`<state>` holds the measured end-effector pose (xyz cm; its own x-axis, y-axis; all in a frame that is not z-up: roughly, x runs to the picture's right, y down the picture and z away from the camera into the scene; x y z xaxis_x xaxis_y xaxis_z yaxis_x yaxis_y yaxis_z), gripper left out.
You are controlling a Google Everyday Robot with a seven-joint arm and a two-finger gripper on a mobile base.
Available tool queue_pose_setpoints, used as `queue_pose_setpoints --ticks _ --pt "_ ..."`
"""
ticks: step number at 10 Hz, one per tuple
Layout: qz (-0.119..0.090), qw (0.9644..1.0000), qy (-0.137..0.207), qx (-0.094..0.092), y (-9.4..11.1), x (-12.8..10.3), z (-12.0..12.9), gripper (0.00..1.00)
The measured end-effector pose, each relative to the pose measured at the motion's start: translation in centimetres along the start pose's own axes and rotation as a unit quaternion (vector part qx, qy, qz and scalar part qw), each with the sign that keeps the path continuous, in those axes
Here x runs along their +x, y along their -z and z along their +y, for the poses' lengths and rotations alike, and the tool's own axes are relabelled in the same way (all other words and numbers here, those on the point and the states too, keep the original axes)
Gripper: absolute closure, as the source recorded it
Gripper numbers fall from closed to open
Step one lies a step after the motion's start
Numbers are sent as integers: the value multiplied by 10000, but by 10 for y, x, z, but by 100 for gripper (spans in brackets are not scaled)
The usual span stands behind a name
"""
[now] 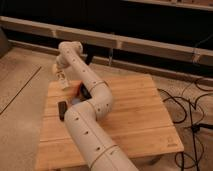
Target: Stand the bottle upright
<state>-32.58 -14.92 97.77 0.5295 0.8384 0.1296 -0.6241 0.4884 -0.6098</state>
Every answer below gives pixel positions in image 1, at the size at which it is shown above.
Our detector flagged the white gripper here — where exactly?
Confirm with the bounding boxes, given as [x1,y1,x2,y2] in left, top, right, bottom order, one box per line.
[52,64,70,91]

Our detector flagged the blue grey bottle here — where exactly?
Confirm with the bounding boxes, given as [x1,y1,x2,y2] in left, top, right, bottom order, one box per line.
[71,98,81,105]

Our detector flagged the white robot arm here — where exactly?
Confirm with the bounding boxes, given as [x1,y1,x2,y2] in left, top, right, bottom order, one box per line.
[56,41,139,171]

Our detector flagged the orange object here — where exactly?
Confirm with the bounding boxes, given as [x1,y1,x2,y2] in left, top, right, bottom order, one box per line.
[76,84,82,97]

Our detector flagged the black rectangular remote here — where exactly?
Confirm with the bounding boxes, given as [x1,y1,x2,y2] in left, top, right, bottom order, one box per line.
[58,101,68,121]

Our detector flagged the black bowl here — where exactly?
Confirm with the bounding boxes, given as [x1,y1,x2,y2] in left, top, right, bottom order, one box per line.
[80,84,91,99]

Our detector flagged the wooden table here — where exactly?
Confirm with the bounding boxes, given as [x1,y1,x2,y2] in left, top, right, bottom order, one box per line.
[35,75,184,171]

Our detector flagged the long wooden wall rail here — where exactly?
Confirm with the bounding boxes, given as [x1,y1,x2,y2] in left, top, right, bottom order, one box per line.
[0,16,213,66]

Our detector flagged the black floor cables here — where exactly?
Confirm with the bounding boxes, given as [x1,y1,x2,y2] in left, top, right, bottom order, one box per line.
[157,77,213,171]

